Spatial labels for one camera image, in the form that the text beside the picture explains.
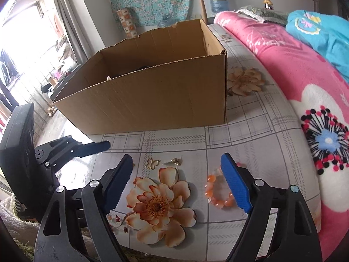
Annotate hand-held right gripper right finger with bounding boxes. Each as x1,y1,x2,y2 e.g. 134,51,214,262
220,153,323,262

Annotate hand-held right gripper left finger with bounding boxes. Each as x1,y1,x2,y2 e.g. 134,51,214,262
34,153,134,262

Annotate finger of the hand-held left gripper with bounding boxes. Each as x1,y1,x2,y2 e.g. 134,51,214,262
34,135,111,161
46,145,110,186

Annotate pink orange bead bracelet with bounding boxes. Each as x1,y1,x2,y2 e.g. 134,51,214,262
205,164,246,209

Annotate brown cardboard box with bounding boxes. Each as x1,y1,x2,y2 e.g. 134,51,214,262
52,19,228,135

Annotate floral plaid tablecloth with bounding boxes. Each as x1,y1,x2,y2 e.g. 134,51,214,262
58,23,325,254

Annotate dark grey low cabinet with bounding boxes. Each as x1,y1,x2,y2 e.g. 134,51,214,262
41,63,82,101

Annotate dark hanging trousers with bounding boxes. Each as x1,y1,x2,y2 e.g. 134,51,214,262
0,48,19,88

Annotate pile of folded fabrics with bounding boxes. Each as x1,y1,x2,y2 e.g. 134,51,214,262
55,33,77,63

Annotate grey curtain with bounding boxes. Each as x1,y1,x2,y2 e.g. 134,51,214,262
50,0,105,63

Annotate pink floral blanket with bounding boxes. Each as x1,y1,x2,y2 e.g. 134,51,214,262
213,10,349,262

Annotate flower patterned tall roll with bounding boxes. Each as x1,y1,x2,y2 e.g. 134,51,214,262
117,8,137,39

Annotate teal floral hanging cloth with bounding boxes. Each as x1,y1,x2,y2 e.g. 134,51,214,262
108,0,202,28

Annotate blue cartoon blanket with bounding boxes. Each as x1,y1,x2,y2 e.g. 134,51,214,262
286,9,349,84

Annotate wooden chair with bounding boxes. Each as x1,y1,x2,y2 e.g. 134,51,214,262
189,0,209,24

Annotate blue water jug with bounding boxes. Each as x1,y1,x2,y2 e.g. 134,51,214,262
209,0,229,14

